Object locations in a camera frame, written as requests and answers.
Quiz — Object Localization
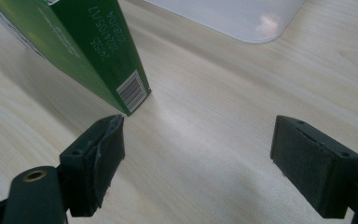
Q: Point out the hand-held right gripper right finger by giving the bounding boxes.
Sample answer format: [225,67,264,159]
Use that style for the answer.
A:
[269,115,358,219]

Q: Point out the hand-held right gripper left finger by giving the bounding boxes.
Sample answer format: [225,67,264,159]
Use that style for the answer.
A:
[59,114,126,217]

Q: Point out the green cardboard box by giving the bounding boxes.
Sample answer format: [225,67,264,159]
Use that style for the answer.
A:
[0,0,152,117]

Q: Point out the white plastic tray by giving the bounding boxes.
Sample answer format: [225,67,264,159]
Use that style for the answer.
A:
[144,0,306,44]

